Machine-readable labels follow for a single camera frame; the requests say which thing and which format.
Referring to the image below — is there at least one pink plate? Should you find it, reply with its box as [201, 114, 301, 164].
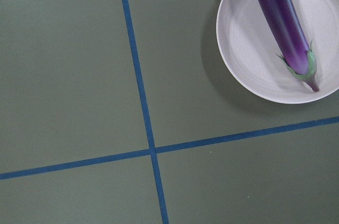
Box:
[216, 0, 338, 104]

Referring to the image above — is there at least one purple eggplant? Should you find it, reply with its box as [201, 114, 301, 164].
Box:
[258, 0, 319, 92]

